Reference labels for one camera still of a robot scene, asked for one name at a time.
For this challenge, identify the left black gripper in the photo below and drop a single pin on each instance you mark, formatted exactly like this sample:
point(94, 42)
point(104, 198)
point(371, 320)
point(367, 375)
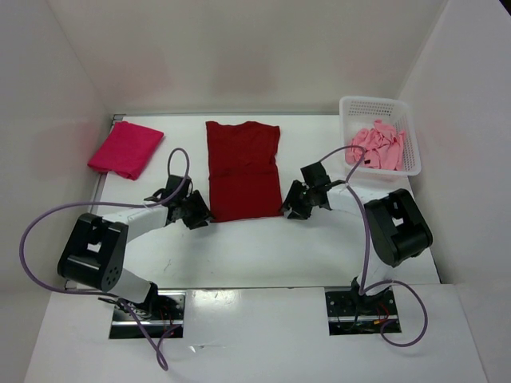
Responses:
point(203, 211)

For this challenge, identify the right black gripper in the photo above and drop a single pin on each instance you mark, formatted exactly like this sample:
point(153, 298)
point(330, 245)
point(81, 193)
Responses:
point(291, 201)

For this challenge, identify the dark red t shirt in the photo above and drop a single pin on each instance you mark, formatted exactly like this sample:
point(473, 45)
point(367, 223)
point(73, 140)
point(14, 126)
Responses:
point(243, 174)

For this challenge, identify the magenta t shirt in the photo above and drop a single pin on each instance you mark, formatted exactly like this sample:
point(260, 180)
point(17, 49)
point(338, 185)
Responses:
point(127, 150)

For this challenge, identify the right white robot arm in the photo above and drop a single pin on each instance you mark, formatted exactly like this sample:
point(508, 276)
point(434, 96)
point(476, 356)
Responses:
point(394, 228)

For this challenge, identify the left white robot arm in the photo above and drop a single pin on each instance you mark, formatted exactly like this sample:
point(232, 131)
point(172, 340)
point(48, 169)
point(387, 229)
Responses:
point(95, 251)

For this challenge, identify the light pink t shirt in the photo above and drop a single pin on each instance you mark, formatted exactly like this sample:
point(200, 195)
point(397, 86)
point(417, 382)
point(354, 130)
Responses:
point(384, 146)

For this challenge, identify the white plastic basket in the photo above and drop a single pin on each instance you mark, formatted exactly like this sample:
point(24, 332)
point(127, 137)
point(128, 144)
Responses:
point(361, 112)

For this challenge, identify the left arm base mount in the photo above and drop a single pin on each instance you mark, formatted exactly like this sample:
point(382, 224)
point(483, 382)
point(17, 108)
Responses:
point(168, 316)

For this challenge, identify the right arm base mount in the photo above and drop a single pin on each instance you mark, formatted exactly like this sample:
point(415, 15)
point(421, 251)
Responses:
point(347, 316)

